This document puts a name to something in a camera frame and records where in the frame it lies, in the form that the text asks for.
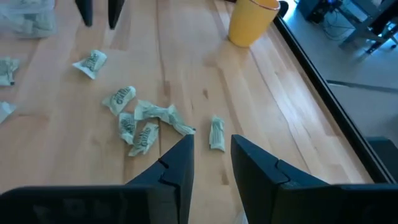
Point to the green white sweetener packet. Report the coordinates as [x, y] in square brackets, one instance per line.
[217, 133]
[37, 23]
[182, 124]
[127, 127]
[119, 99]
[144, 138]
[7, 70]
[149, 110]
[90, 63]
[4, 110]

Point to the black computer tower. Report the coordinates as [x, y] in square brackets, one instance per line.
[315, 11]

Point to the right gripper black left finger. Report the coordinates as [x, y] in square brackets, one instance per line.
[93, 205]

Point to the grey metal workbench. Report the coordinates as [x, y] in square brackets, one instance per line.
[363, 28]

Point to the yellow plastic cup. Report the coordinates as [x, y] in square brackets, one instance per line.
[250, 25]

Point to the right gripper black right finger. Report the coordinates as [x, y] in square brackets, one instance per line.
[311, 205]

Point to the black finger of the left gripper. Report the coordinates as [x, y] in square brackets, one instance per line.
[115, 11]
[86, 11]

